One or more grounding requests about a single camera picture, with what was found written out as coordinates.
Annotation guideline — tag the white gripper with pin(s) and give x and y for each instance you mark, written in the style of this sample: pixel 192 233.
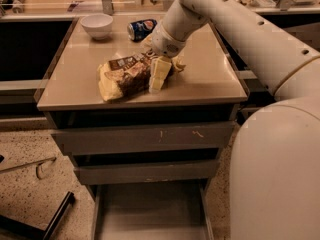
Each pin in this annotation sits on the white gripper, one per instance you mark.
pixel 164 43

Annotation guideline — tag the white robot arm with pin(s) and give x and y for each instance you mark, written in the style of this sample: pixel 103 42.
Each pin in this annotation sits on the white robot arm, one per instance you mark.
pixel 275 161

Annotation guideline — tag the grey top drawer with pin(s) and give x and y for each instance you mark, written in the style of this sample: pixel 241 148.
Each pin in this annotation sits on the grey top drawer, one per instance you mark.
pixel 143 138

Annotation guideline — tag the grey drawer cabinet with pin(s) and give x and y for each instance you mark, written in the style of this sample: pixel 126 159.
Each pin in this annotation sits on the grey drawer cabinet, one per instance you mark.
pixel 206 91

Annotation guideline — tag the grey middle drawer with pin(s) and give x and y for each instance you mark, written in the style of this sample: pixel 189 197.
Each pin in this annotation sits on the grey middle drawer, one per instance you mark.
pixel 146 172

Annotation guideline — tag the grey open bottom drawer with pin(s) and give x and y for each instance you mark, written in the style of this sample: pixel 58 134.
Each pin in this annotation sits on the grey open bottom drawer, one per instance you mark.
pixel 173 210

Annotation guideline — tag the blue pepsi can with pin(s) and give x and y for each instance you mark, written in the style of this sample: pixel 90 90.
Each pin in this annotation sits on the blue pepsi can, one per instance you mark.
pixel 138 30

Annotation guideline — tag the white ceramic bowl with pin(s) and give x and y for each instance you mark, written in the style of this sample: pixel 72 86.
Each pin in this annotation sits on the white ceramic bowl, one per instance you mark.
pixel 97 26

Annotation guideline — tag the thin metal rod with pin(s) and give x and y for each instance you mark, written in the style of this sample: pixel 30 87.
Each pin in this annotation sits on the thin metal rod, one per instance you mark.
pixel 38 162

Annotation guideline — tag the black metal frame leg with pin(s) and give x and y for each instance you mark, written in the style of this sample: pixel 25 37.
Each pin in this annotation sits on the black metal frame leg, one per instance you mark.
pixel 43 227

